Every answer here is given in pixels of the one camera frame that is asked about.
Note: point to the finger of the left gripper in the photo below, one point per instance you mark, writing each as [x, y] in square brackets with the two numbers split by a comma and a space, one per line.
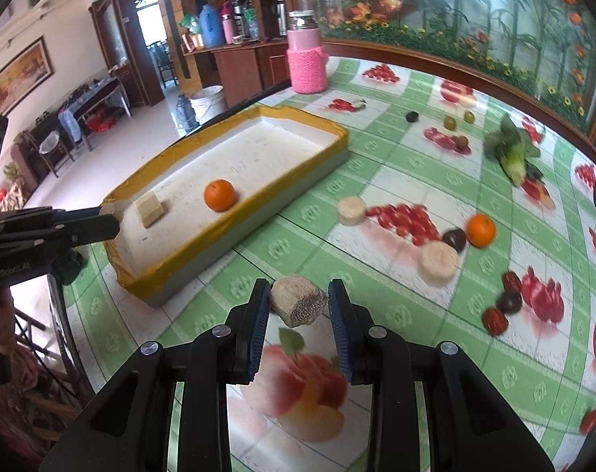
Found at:
[84, 222]
[55, 243]

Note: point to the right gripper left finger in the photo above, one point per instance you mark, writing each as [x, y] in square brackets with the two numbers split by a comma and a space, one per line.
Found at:
[126, 426]

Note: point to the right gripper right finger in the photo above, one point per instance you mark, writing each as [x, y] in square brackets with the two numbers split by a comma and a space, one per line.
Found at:
[470, 426]

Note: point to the red date front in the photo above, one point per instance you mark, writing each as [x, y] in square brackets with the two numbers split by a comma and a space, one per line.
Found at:
[494, 321]

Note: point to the red date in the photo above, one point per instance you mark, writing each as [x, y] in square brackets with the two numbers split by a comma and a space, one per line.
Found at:
[511, 282]
[494, 321]

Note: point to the dark plum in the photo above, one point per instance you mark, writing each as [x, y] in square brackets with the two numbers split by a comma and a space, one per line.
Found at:
[455, 238]
[509, 302]
[412, 117]

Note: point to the beige cork piece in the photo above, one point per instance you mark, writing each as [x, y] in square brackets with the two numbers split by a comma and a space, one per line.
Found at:
[149, 209]

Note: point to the large beige cork cylinder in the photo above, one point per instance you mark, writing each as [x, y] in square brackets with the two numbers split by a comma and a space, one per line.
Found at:
[438, 263]

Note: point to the large orange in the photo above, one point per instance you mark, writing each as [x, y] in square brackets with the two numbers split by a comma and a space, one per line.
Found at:
[480, 230]

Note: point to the small beige cork chunk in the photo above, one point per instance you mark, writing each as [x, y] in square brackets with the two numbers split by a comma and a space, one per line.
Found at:
[297, 300]

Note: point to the small beige cork cylinder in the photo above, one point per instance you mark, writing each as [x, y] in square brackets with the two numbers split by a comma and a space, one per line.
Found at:
[351, 211]

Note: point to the red cherry tomato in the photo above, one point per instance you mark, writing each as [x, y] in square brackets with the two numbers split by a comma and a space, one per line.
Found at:
[588, 423]

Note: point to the yellow-rimmed foam tray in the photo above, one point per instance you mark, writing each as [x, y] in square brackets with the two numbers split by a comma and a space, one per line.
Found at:
[193, 202]

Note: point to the white bucket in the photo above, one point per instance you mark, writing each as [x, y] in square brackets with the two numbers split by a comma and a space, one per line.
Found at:
[208, 103]

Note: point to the wooden sideboard cabinet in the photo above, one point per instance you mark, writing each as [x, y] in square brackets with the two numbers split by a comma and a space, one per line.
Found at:
[243, 70]

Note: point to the green bok choy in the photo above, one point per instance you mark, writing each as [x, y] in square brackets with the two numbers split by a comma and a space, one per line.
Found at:
[512, 148]

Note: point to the brownish grape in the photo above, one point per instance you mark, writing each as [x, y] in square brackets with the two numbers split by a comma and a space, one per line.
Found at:
[461, 142]

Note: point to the blue water jug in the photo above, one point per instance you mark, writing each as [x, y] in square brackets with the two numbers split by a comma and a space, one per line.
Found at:
[211, 27]

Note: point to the pink bottle on cabinet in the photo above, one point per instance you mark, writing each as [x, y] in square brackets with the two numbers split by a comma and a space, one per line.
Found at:
[228, 25]

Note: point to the green grape left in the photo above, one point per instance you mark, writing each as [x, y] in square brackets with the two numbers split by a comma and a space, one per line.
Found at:
[450, 123]

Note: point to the green grape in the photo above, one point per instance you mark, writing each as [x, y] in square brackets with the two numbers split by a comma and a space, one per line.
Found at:
[450, 123]
[469, 117]

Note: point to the green grape far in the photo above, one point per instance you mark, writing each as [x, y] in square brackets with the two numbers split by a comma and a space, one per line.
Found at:
[469, 117]

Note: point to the pink knitted thermos jar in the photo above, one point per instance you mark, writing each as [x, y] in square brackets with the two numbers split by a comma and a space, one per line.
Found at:
[306, 58]

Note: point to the framed wall painting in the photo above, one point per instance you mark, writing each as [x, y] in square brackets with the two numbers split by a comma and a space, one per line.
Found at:
[23, 74]

